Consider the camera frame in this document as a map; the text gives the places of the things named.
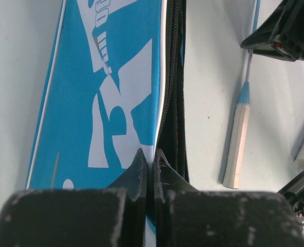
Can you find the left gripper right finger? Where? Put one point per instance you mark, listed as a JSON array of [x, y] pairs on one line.
[[185, 216]]

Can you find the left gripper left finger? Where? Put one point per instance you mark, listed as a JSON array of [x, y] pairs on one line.
[[113, 216]]

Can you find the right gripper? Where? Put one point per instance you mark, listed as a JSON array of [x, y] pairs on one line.
[[281, 35]]

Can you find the blue racket bag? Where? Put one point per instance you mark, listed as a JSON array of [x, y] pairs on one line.
[[114, 85]]

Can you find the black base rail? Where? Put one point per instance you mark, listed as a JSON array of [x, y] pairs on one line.
[[293, 191]]

